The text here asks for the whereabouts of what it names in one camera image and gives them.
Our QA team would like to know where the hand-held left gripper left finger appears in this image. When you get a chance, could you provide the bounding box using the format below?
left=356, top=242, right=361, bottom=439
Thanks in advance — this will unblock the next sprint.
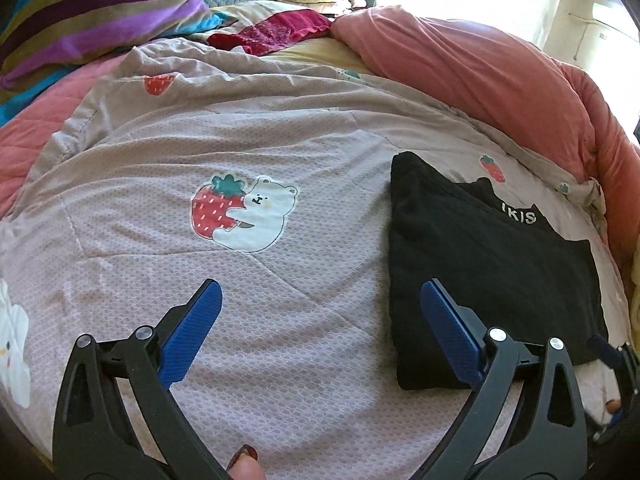
left=51, top=279, right=233, bottom=480

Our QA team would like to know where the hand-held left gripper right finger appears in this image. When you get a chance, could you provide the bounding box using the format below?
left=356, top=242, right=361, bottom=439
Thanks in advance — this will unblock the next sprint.
left=419, top=279, right=587, bottom=480

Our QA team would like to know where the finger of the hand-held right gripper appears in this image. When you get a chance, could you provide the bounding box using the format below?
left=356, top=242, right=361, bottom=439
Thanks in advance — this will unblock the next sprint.
left=586, top=335, right=624, bottom=370

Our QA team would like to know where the black sweater with orange patches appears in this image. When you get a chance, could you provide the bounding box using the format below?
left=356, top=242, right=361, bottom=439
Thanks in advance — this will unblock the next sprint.
left=388, top=151, right=610, bottom=392

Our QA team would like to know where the person's left hand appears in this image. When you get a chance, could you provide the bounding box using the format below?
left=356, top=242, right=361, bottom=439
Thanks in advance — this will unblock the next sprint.
left=226, top=443, right=267, bottom=480

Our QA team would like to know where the strawberry printed blanket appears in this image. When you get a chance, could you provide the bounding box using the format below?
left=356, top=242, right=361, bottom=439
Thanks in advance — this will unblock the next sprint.
left=0, top=37, right=632, bottom=480

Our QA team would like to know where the pink quilted bed sheet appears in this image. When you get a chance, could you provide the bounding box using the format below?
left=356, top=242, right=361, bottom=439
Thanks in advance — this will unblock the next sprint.
left=0, top=54, right=128, bottom=218

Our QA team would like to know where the salmon pink duvet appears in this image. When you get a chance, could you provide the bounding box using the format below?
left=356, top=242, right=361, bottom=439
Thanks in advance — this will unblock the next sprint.
left=329, top=5, right=640, bottom=286

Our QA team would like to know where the cream cloth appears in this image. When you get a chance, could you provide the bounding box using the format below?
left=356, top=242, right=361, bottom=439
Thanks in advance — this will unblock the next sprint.
left=267, top=42, right=373, bottom=77

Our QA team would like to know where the dark red cloth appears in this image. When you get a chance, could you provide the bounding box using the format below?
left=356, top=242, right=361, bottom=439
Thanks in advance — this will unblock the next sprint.
left=206, top=9, right=335, bottom=57

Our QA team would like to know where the striped pillow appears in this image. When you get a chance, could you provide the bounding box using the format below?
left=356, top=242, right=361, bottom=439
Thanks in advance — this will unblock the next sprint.
left=0, top=0, right=238, bottom=128

